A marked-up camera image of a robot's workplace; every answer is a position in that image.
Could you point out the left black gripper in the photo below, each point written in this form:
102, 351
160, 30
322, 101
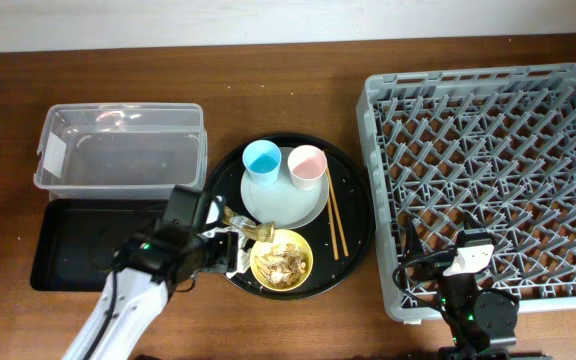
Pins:
226, 251

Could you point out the round black serving tray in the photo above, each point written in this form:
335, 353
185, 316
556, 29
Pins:
356, 214

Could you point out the pink plastic cup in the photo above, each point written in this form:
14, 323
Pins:
306, 164

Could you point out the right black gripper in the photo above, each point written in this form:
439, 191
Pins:
441, 262

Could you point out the food scraps pile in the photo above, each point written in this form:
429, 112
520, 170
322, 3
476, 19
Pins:
282, 266

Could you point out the blue plastic cup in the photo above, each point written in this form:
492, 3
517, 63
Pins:
262, 160

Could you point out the yellow bowl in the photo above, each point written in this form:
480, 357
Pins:
282, 237

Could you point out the gold snack wrapper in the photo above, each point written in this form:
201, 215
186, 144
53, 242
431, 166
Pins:
258, 232

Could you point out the clear plastic waste bin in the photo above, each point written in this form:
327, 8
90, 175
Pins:
121, 150

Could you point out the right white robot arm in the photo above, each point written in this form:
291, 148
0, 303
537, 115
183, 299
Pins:
482, 320

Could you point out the black rectangular tray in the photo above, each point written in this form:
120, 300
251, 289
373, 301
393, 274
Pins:
78, 238

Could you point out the wooden chopstick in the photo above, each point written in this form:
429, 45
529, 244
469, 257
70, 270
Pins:
340, 233
331, 218

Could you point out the light grey plate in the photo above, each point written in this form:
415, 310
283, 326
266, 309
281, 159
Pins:
282, 203

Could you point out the white napkin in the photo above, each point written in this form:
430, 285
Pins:
244, 253

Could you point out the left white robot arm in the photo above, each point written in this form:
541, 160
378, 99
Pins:
147, 270

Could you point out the grey dishwasher rack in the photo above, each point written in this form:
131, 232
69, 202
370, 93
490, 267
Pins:
495, 144

